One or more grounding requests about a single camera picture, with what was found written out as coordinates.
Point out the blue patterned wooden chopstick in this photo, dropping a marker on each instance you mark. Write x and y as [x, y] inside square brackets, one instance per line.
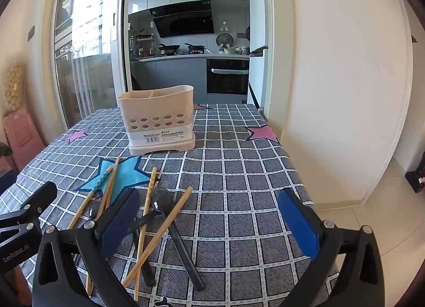
[99, 184]

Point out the black range hood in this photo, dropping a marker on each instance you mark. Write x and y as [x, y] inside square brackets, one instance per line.
[186, 19]

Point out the yellow beaded cushion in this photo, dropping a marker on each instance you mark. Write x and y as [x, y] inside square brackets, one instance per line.
[14, 86]

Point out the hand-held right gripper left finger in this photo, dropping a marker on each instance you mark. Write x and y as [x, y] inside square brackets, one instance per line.
[116, 224]

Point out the sliding glass door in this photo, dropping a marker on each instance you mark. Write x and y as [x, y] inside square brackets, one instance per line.
[86, 44]

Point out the black spoon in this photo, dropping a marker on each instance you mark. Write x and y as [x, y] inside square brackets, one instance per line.
[146, 219]
[186, 253]
[146, 260]

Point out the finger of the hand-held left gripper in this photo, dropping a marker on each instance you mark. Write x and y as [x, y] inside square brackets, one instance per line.
[36, 199]

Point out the green cooking pot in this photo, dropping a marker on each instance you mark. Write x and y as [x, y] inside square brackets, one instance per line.
[229, 50]

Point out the black frying pan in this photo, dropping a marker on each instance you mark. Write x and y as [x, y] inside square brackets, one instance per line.
[197, 48]

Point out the spice rack with jars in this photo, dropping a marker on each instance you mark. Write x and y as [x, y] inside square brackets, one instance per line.
[142, 46]

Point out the spotted wooden chopstick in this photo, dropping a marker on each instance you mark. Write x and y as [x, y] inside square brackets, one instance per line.
[147, 214]

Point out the beige plastic utensil holder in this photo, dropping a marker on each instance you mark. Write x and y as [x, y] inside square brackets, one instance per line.
[159, 117]

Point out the grey checked star tablecloth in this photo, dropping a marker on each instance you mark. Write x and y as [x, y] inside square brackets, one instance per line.
[232, 177]

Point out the white refrigerator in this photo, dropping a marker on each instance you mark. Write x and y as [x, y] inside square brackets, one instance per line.
[260, 28]

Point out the round wall rack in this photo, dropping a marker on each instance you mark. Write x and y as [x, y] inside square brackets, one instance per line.
[224, 40]

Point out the black wok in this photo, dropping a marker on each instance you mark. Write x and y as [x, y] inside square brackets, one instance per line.
[169, 48]

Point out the stack of pink stools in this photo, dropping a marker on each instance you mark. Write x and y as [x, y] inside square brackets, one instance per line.
[23, 137]

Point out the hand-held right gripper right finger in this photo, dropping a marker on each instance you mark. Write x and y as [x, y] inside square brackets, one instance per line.
[298, 224]

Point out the black built-in oven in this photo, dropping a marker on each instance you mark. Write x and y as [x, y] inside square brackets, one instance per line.
[227, 76]

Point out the plain wooden chopstick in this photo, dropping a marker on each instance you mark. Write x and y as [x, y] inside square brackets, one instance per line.
[111, 187]
[172, 214]

